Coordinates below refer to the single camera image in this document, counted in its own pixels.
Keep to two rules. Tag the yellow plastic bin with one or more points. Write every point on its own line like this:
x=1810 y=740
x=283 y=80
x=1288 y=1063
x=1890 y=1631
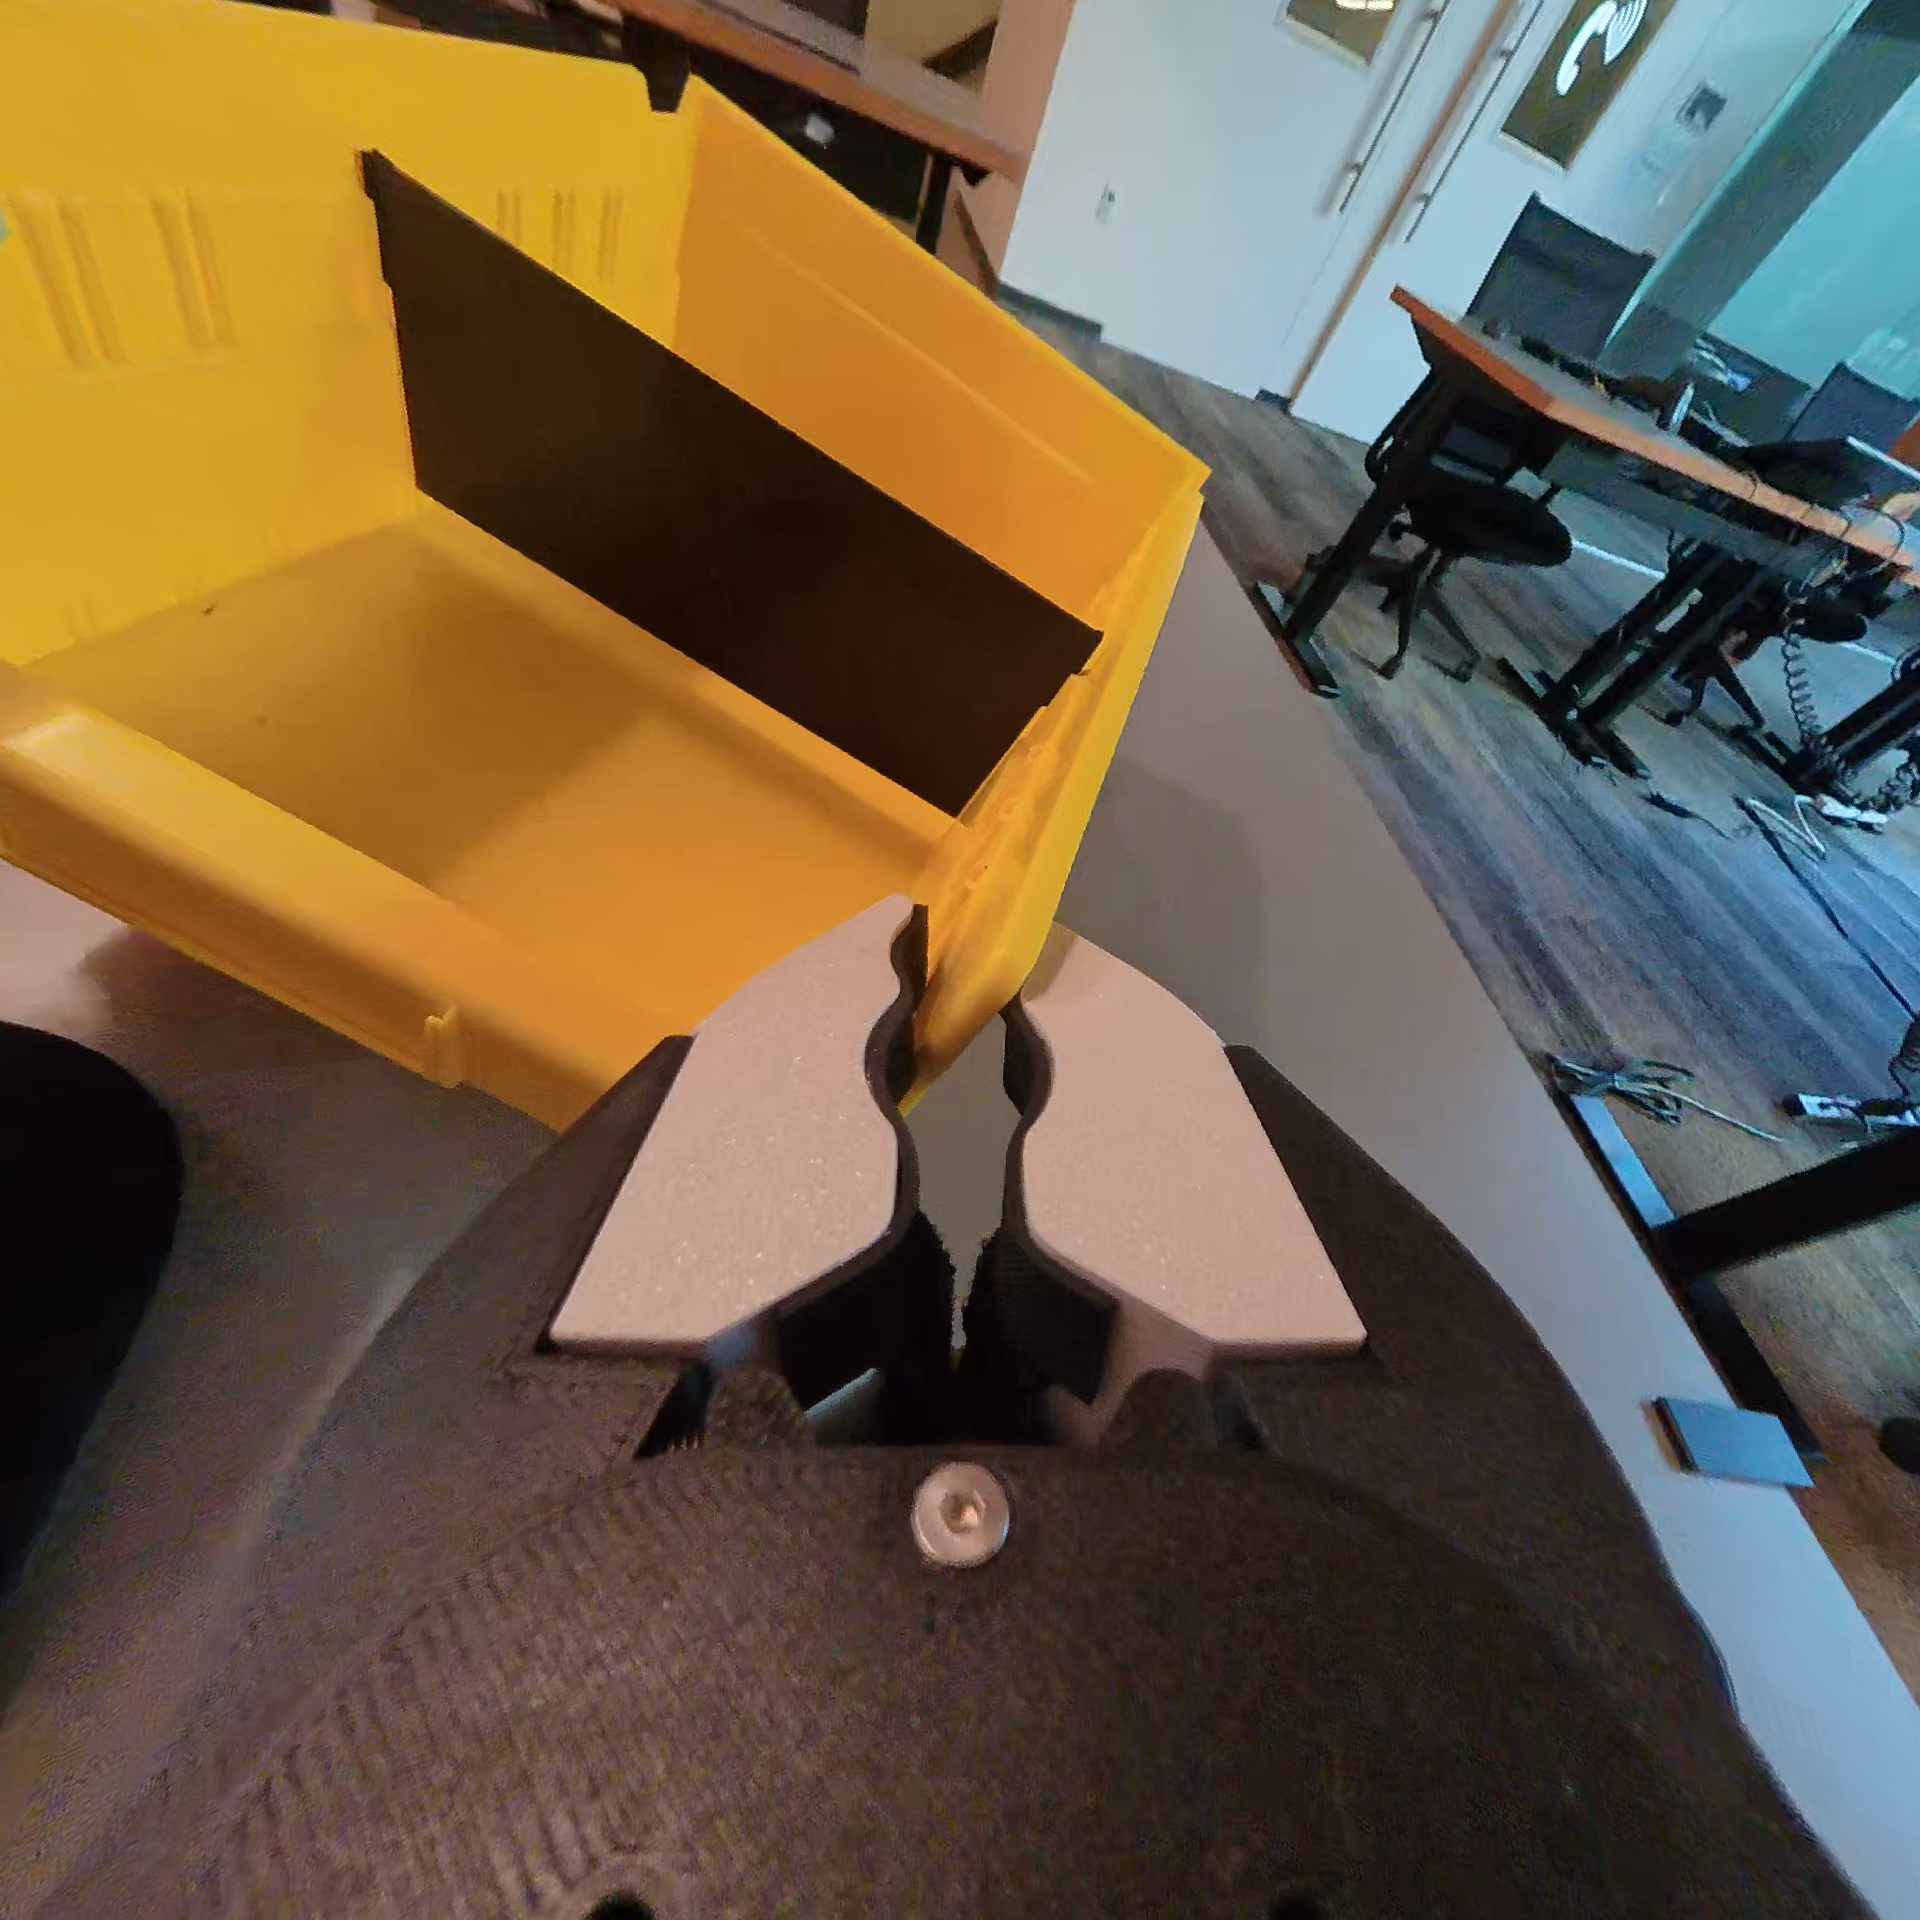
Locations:
x=525 y=752

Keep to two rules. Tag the black office chair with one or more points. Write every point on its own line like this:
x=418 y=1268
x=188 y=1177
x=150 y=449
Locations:
x=1487 y=511

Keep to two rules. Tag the grey desk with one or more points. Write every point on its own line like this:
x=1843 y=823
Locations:
x=1274 y=900

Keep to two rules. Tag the white power strip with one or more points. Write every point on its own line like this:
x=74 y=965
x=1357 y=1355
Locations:
x=1858 y=1110

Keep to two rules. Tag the wooden table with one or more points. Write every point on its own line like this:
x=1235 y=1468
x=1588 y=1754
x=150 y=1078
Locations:
x=841 y=82

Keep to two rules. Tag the black padded wrist rest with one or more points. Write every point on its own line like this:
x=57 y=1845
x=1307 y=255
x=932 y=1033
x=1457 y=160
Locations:
x=75 y=1275

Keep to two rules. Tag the black bin divider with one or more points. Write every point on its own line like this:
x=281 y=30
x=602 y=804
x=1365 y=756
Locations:
x=721 y=497

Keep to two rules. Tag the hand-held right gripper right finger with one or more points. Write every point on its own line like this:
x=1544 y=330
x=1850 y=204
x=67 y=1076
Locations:
x=1188 y=1188

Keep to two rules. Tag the long office table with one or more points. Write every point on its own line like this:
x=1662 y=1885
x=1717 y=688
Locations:
x=1618 y=449

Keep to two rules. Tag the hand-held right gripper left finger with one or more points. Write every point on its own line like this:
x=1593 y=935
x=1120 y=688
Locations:
x=721 y=1188

